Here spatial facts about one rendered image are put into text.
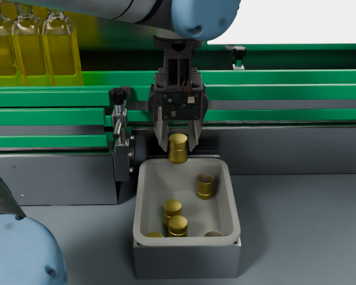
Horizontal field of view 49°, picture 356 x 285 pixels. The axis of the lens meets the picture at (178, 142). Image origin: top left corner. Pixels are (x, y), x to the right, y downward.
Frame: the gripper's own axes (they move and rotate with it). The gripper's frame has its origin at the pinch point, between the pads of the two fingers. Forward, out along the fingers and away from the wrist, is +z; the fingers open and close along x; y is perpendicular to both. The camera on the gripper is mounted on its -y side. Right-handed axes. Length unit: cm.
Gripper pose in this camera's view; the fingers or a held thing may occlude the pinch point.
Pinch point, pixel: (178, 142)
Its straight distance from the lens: 69.5
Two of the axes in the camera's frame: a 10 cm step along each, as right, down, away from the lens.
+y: 0.2, 5.5, -8.3
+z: 0.0, 8.3, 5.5
